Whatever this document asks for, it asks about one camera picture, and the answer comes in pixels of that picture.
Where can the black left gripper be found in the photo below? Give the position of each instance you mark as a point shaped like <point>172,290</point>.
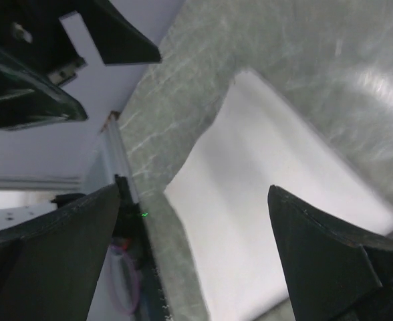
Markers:
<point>31,32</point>

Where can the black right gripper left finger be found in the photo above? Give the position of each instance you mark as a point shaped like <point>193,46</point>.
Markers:
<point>50,265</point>

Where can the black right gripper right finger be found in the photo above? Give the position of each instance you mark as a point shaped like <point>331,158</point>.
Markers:
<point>333,269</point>

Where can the white cloth napkin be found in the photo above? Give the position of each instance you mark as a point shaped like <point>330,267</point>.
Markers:
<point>220,196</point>

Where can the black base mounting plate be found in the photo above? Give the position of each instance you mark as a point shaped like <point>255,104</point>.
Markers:
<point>134,242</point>

